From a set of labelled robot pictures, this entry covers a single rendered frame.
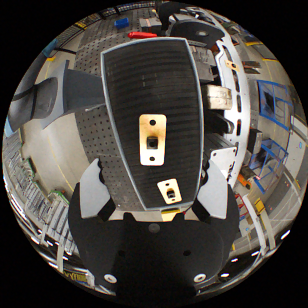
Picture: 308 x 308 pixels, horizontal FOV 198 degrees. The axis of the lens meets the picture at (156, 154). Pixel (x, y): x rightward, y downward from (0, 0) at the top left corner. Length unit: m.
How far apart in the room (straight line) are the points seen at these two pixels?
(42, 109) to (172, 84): 0.35
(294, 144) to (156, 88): 8.09
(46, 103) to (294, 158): 8.49
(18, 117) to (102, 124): 0.59
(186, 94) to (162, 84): 0.04
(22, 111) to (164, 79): 0.34
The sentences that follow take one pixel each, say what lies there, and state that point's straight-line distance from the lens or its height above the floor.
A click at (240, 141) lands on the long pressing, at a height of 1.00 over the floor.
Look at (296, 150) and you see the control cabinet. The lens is 8.10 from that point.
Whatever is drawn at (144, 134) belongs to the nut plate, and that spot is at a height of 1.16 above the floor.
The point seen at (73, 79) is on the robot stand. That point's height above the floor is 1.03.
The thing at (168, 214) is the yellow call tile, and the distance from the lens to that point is 0.34.
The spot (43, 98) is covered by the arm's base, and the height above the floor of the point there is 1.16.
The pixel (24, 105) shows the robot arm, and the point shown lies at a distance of 0.33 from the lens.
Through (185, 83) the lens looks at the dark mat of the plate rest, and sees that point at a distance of 0.16.
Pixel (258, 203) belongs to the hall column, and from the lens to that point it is 7.47.
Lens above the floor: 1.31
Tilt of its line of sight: 61 degrees down
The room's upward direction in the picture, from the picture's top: 177 degrees clockwise
